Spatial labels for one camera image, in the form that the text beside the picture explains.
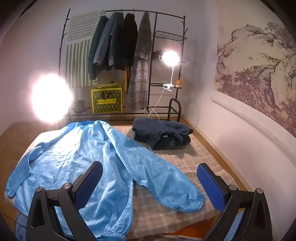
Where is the light blue work coat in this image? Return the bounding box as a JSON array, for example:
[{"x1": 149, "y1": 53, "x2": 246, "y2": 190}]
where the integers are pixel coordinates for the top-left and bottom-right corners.
[{"x1": 5, "y1": 120, "x2": 205, "y2": 240}]

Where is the black metal clothes rack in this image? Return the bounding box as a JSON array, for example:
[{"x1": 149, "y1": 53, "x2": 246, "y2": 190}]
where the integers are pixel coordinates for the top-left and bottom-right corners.
[{"x1": 58, "y1": 8, "x2": 188, "y2": 123}]

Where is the orange sheet under cover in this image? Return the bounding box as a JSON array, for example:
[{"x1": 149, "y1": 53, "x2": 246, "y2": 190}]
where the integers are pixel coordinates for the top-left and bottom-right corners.
[{"x1": 168, "y1": 216, "x2": 218, "y2": 240}]

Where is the beige plaid bed cover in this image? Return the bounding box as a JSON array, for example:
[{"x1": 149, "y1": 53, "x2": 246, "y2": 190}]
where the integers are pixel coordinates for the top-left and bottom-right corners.
[{"x1": 4, "y1": 124, "x2": 239, "y2": 240}]

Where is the small dark potted plant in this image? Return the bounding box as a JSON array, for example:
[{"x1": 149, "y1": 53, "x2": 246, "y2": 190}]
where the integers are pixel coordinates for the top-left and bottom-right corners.
[{"x1": 74, "y1": 99, "x2": 87, "y2": 114}]

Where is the folded dark navy garment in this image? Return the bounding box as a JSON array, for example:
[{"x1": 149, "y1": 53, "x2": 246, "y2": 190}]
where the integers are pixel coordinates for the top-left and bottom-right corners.
[{"x1": 132, "y1": 118, "x2": 193, "y2": 150}]

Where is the yellow green storage box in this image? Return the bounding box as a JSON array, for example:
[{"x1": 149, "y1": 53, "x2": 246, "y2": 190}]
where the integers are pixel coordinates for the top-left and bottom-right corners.
[{"x1": 91, "y1": 83, "x2": 123, "y2": 113}]

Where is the bright round studio light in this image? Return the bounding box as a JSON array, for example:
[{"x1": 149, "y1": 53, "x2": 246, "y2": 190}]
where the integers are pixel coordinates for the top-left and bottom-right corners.
[{"x1": 31, "y1": 73, "x2": 73, "y2": 123}]

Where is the small teddy bear toy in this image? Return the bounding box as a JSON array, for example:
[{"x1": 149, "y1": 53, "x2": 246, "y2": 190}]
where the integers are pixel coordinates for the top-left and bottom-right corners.
[{"x1": 174, "y1": 79, "x2": 183, "y2": 88}]

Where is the dark green hanging jacket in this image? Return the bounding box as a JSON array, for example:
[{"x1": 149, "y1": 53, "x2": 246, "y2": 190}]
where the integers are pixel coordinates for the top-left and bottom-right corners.
[{"x1": 87, "y1": 15, "x2": 110, "y2": 81}]

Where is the white clip-on lamp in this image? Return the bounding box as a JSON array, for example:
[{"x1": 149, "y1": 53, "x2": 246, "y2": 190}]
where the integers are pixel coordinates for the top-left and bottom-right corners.
[{"x1": 162, "y1": 50, "x2": 181, "y2": 92}]

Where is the black hanging coat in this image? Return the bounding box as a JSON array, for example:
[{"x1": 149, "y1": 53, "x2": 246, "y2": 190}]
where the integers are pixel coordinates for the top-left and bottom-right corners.
[{"x1": 114, "y1": 13, "x2": 138, "y2": 71}]

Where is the blue denim hanging jacket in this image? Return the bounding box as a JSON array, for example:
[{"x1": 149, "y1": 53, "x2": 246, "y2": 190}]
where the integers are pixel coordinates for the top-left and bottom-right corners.
[{"x1": 93, "y1": 12, "x2": 124, "y2": 66}]

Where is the white lamp cable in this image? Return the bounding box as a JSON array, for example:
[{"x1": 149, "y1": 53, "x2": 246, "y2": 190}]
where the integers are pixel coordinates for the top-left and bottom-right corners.
[{"x1": 146, "y1": 87, "x2": 168, "y2": 121}]

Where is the landscape painting wall mural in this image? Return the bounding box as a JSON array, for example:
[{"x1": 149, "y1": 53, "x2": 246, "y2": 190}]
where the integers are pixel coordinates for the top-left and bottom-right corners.
[{"x1": 214, "y1": 22, "x2": 295, "y2": 136}]

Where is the green striped wall poster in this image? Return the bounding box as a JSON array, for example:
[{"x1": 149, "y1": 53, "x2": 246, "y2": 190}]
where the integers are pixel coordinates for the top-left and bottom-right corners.
[{"x1": 62, "y1": 11, "x2": 105, "y2": 89}]

